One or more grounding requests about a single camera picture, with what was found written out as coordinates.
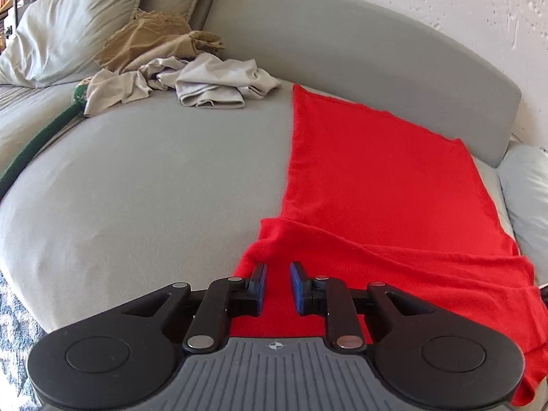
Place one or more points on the red t-shirt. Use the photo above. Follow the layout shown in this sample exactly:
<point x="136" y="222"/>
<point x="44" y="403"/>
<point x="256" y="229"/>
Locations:
<point x="371" y="197"/>

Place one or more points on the light grey crumpled garment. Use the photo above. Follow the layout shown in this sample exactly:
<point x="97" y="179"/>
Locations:
<point x="204" y="82"/>

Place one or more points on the blue patterned rug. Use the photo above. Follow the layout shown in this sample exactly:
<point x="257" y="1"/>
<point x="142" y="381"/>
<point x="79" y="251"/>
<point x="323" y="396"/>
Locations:
<point x="19" y="333"/>

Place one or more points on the tan crumpled garment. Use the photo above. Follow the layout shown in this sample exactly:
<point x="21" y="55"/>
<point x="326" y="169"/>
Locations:
<point x="154" y="35"/>

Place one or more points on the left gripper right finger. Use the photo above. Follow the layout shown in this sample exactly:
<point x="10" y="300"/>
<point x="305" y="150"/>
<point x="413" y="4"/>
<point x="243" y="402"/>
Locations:
<point x="339" y="306"/>

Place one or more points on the light blue-grey armrest cushion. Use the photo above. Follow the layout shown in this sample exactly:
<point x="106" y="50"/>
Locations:
<point x="523" y="177"/>

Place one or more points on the left sofa seat cushion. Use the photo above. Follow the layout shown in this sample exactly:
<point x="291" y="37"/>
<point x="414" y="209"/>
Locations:
<point x="25" y="112"/>

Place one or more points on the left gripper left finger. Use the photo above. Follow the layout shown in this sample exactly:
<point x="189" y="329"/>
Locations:
<point x="213" y="308"/>

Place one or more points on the grey sofa backrest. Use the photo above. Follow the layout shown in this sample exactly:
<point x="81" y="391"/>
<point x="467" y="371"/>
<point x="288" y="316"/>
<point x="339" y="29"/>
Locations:
<point x="365" y="53"/>

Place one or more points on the olive throw pillow front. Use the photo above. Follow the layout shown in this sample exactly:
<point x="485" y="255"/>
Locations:
<point x="56" y="40"/>

